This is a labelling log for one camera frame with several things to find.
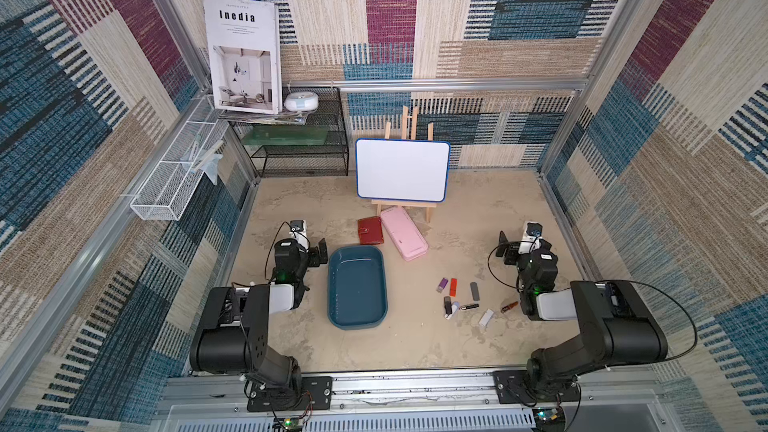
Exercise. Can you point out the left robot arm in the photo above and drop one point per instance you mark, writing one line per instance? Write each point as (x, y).
(232, 334)

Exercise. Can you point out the aluminium front rail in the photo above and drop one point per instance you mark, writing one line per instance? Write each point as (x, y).
(463, 399)

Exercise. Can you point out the black wire shelf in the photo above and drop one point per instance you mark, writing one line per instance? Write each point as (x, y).
(330, 159)

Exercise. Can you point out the white round device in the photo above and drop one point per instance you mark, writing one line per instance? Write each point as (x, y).
(301, 101)

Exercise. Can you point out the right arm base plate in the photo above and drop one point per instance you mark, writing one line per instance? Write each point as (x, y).
(516, 387)

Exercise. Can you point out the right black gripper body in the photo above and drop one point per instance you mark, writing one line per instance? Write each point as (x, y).
(513, 255)

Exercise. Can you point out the teal plastic storage box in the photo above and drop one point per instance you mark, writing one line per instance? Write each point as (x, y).
(357, 290)

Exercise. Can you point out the grey usb flash drive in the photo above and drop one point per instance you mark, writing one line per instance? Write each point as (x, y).
(475, 291)

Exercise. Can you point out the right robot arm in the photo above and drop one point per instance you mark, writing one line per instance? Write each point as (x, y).
(615, 326)

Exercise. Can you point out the dark red swivel usb drive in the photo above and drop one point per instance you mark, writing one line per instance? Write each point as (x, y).
(509, 307)

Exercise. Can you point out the white board blue frame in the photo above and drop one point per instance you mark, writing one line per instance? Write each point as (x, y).
(402, 170)

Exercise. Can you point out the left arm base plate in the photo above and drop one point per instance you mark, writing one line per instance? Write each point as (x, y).
(309, 394)

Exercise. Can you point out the red leather wallet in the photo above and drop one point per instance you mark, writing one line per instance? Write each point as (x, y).
(370, 231)

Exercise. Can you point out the black usb flash drive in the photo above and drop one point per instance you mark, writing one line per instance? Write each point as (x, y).
(447, 303)

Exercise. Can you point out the pink pencil case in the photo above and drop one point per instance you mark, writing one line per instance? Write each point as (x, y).
(404, 233)

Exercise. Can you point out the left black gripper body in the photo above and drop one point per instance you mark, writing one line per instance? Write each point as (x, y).
(308, 260)

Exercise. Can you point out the green board on shelf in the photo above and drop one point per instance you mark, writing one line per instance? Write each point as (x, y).
(284, 135)

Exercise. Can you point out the white usb flash drive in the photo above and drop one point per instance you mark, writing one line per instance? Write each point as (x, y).
(486, 318)

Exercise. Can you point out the Inedia magazine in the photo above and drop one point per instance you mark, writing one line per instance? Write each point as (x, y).
(243, 44)

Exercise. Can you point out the white wire basket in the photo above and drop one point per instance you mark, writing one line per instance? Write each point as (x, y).
(192, 155)

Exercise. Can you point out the purple usb flash drive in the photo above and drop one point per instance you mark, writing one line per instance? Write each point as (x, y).
(442, 284)

